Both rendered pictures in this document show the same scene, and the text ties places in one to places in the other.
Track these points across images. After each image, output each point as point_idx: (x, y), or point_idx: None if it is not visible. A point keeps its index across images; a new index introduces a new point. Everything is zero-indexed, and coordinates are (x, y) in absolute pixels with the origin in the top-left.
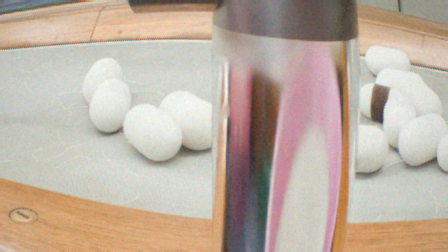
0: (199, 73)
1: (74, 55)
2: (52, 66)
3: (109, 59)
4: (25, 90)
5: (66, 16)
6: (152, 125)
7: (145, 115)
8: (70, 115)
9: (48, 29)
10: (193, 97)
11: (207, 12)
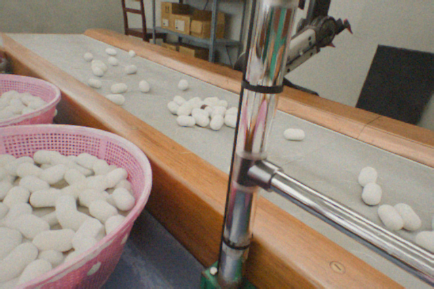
0: (407, 182)
1: (349, 144)
2: (338, 147)
3: (373, 169)
4: (324, 158)
5: (346, 121)
6: (392, 219)
7: (390, 213)
8: (349, 186)
9: (336, 123)
10: (411, 210)
11: (416, 147)
